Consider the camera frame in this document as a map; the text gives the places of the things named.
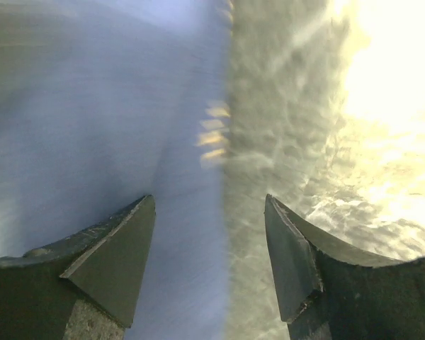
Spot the blue pillowcase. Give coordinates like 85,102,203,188
0,1,231,339

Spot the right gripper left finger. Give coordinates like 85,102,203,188
0,195,155,340

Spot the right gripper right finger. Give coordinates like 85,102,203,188
264,195,425,340

